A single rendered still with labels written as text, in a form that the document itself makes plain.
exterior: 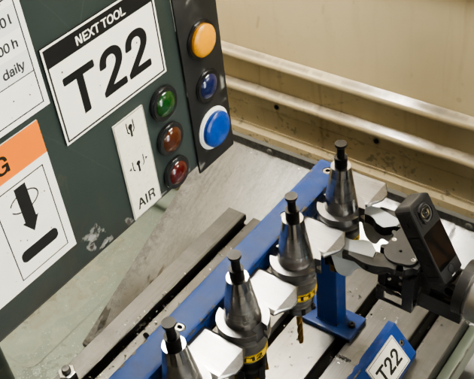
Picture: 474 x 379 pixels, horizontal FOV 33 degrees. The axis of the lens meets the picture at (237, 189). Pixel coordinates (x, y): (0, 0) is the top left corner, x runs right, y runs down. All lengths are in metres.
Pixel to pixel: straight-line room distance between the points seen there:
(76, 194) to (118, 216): 0.05
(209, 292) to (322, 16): 0.68
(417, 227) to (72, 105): 0.57
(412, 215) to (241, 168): 0.83
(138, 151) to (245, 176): 1.18
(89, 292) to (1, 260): 1.39
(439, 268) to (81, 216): 0.56
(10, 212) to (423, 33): 0.99
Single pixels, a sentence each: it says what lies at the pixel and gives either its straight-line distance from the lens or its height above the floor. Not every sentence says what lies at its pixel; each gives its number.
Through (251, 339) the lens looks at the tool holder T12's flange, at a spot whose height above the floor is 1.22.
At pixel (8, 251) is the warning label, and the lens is 0.52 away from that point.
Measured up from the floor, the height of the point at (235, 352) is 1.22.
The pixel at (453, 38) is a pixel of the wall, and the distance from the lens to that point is 1.37.
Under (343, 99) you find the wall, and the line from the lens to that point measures 1.56.
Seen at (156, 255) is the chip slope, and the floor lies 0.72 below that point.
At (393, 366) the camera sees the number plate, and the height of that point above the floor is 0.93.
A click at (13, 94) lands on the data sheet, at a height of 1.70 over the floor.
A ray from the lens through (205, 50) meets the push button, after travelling 0.59.
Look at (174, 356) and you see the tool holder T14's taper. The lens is 0.84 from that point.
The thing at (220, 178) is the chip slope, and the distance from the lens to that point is 1.77.
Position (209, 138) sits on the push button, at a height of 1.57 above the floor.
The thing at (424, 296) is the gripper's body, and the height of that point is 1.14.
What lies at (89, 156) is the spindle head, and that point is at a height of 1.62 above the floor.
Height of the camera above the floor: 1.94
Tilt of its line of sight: 41 degrees down
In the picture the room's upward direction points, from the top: 7 degrees counter-clockwise
